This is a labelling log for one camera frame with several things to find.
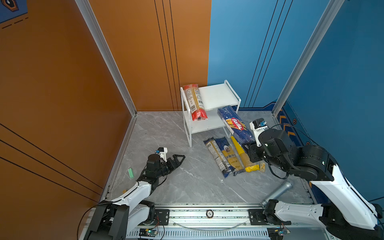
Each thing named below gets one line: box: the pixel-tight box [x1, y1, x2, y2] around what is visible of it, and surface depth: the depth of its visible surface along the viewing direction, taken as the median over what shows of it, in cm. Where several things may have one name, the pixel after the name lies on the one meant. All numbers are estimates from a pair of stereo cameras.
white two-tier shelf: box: [180, 80, 242, 148], surface depth 85 cm
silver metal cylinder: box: [261, 181, 294, 207], surface depth 81 cm
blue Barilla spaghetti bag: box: [217, 105, 256, 145], surface depth 65 cm
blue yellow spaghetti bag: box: [214, 136, 245, 176], surface depth 93 cm
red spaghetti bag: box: [183, 84, 208, 122], surface depth 76 cm
